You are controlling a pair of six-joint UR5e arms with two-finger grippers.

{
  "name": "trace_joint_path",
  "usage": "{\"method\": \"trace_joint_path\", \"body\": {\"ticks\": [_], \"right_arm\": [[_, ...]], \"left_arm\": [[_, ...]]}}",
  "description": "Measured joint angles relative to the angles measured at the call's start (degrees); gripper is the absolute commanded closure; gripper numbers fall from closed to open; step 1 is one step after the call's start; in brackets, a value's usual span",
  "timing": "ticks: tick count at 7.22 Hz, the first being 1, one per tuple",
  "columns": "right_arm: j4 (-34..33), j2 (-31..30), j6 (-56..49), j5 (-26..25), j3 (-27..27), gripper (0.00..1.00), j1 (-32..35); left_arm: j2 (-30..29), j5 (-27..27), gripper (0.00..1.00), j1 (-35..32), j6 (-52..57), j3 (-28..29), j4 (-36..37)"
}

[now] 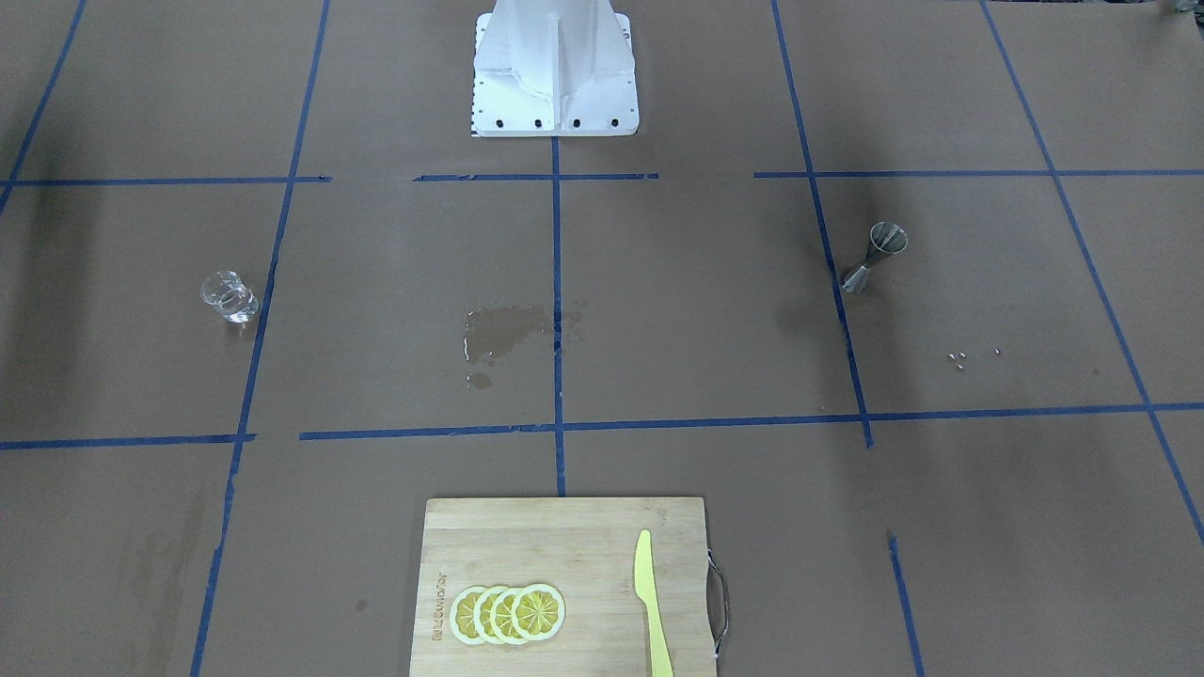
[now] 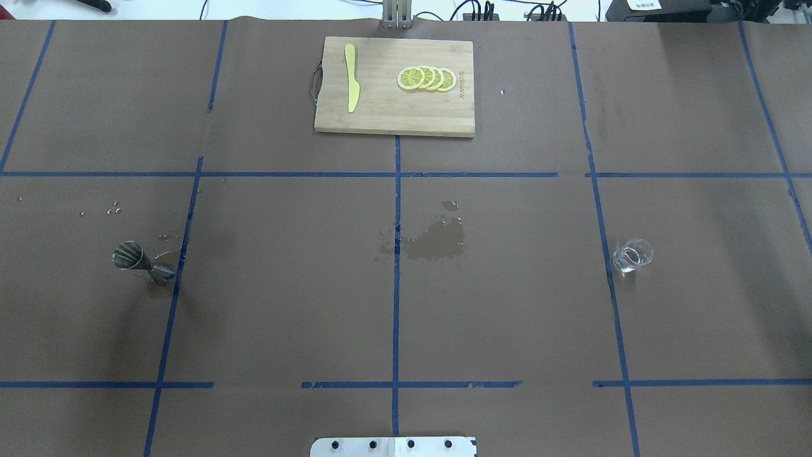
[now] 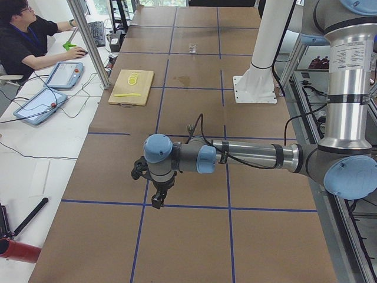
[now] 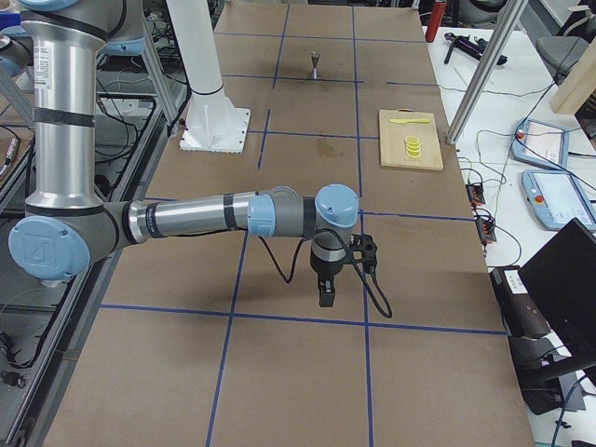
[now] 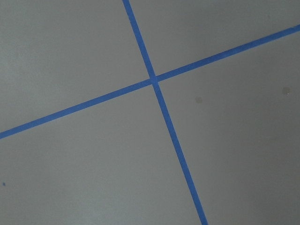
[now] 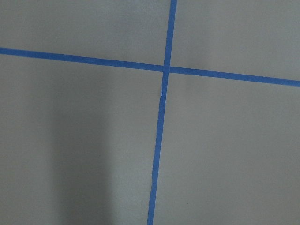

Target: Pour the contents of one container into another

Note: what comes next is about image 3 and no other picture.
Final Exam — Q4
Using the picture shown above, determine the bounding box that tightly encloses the wooden cutting board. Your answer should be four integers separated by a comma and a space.
108, 70, 154, 106

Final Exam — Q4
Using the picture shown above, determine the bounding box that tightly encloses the teach pendant tablet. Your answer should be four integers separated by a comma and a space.
14, 88, 68, 126
45, 61, 84, 90

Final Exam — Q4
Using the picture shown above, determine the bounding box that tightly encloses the seated person black shirt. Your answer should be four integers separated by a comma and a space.
1, 1, 85, 83

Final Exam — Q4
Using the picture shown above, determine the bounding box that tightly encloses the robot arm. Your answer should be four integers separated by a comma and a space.
131, 1, 376, 208

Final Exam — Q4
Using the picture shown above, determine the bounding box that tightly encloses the black rod tool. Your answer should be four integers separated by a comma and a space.
12, 198, 49, 237

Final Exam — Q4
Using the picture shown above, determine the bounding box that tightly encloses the lemon slice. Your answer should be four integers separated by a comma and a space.
127, 73, 139, 85

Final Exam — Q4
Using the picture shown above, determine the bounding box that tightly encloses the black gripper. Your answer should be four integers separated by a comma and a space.
131, 157, 176, 209

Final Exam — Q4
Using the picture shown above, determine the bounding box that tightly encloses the yellow plastic knife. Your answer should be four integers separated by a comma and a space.
113, 93, 141, 97

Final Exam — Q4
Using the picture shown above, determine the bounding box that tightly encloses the upper teach pendant tablet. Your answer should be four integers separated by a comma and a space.
45, 61, 84, 90

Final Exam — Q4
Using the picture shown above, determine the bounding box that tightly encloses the aluminium frame post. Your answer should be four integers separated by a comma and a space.
67, 0, 110, 90

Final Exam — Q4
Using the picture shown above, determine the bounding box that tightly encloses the glass measuring cup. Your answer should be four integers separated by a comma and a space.
188, 43, 197, 54

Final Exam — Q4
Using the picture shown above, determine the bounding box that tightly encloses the black keyboard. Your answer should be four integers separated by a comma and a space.
88, 21, 106, 47

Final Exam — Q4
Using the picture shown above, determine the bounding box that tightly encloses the lower teach pendant tablet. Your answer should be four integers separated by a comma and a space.
14, 88, 68, 126

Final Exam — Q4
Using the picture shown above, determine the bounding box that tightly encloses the red cylinder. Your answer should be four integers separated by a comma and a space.
1, 238, 41, 264

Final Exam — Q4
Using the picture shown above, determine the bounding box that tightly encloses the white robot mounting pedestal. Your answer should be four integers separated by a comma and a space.
233, 0, 297, 104

